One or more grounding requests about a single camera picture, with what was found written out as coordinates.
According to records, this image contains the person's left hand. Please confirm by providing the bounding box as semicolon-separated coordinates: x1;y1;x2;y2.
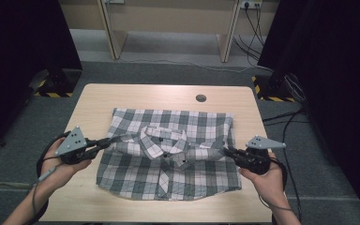
40;146;94;191

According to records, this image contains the person's right hand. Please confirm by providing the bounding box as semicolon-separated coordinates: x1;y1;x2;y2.
238;152;289;209

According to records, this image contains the black curtain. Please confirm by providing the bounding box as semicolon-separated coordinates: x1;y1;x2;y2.
0;0;83;154
257;0;360;225

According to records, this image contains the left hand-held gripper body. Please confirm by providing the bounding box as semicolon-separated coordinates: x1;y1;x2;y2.
54;126;97;166

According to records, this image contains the grey white plaid shirt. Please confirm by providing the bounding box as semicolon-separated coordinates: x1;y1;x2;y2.
96;107;243;202

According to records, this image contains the right hand-held gripper cable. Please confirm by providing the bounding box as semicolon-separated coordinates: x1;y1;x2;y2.
258;157;295;214

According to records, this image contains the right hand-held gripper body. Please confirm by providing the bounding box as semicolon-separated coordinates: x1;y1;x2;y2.
238;134;287;175

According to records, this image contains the bundle of grey cables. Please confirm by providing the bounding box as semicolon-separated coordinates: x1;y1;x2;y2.
284;73;308;111

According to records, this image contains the black power cable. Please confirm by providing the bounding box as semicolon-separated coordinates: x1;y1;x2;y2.
232;35;263;68
244;3;265;47

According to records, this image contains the short black floor cable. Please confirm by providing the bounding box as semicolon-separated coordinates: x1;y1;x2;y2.
262;107;308;126

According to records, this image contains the white floor cable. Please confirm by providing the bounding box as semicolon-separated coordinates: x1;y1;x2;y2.
118;55;275;73

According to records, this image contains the black stand base striped tape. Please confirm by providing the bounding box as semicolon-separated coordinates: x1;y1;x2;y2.
251;73;296;103
27;68;83;98

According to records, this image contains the long black floor cable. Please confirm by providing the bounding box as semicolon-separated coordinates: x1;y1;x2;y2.
281;109;304;225

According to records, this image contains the beige wooden desk frame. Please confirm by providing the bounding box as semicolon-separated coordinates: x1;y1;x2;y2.
58;0;280;64

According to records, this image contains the white wall power socket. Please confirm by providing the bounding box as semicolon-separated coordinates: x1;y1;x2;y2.
239;0;263;9

